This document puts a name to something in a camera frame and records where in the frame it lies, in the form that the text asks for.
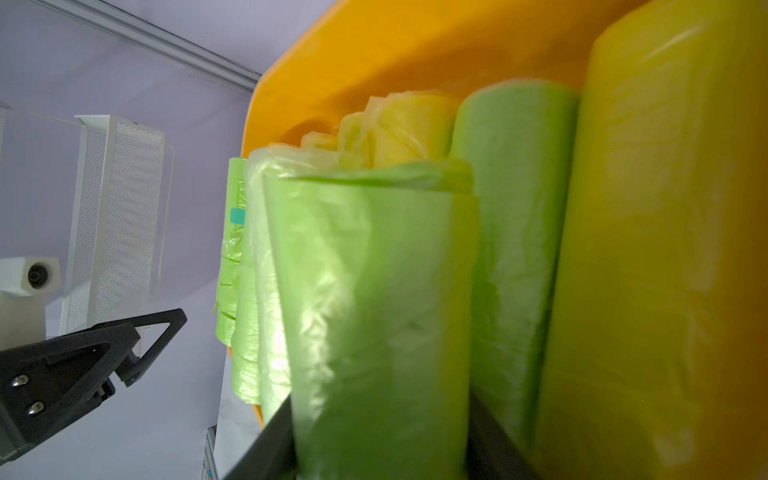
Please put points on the yellow trash bag roll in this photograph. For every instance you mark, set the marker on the yellow trash bag roll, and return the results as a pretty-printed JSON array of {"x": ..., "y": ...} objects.
[
  {"x": 656, "y": 361},
  {"x": 399, "y": 128}
]

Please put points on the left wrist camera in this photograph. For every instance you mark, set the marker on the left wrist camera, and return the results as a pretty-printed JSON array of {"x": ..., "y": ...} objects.
[{"x": 26, "y": 284}]

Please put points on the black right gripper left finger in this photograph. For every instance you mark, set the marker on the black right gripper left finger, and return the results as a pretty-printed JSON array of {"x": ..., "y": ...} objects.
[{"x": 272, "y": 456}]

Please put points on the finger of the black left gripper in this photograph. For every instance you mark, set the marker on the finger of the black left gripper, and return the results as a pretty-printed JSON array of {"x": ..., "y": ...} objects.
[
  {"x": 49, "y": 385},
  {"x": 151, "y": 334}
]

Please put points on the light green trash bag roll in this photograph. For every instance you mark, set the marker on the light green trash bag roll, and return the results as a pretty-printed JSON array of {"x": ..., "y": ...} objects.
[{"x": 266, "y": 163}]

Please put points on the orange plastic storage box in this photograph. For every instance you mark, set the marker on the orange plastic storage box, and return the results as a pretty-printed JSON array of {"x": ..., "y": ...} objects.
[{"x": 371, "y": 47}]

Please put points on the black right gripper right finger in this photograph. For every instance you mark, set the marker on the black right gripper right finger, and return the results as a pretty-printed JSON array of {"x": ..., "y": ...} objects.
[{"x": 490, "y": 453}]

